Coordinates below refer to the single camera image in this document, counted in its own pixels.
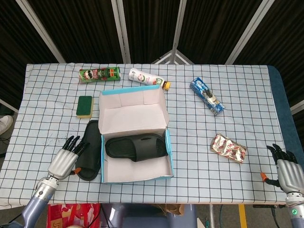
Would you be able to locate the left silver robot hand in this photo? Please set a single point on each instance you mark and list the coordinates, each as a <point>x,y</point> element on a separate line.
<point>61,164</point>

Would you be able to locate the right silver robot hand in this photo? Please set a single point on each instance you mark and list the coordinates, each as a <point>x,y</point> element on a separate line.
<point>291,175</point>

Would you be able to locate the black rubber slipper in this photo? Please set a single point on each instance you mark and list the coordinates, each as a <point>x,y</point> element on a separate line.
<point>123,147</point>
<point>91,135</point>

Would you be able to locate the light blue shoe box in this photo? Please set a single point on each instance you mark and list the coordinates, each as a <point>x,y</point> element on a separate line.
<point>133,114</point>

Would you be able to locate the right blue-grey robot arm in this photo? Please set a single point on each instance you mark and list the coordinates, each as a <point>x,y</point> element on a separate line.
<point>297,216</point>

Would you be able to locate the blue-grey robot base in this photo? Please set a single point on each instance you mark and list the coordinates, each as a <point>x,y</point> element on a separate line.
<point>147,219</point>

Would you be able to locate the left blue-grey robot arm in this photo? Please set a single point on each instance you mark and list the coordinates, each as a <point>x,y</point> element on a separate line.
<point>35,206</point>

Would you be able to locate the blue Oreo cookie pack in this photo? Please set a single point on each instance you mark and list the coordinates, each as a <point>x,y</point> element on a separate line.
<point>206,95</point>

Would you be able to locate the red patterned bag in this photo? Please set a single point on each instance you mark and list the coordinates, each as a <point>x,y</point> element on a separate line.
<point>71,215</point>

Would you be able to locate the green yellow sponge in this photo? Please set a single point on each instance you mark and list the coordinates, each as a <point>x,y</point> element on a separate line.
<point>84,104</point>

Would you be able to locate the gold red snack wrapper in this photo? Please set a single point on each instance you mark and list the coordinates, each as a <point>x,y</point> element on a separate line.
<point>228,148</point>

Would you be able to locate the blue padded table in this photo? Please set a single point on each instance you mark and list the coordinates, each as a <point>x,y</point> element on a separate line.
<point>282,107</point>

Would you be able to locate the white grid tablecloth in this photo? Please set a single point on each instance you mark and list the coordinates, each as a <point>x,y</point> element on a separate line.
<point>213,185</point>

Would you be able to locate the metal table leg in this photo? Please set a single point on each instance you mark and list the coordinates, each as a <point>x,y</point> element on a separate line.
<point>212,216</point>

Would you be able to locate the green Pringles can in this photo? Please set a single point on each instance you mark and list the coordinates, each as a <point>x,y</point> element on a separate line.
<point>99,74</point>

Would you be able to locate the brown paper bag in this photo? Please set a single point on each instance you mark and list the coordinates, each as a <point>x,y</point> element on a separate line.
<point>171,209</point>

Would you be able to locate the white drink bottle yellow cap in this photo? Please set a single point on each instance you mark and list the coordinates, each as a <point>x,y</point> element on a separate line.
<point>145,77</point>

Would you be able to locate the black corrugated partition panel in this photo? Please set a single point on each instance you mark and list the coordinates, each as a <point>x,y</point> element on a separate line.
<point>14,47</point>
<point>152,23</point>
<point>213,28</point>
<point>78,28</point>
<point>285,35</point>

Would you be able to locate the metal partition base foot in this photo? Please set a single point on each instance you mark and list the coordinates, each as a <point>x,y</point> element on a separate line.
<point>172,57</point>

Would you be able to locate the white partition frame bar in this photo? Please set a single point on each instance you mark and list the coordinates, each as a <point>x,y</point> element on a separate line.
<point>9,105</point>
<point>297,107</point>

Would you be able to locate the white partition frame post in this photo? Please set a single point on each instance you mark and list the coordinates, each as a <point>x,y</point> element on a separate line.
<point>121,31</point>
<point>247,31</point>
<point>178,31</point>
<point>40,31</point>

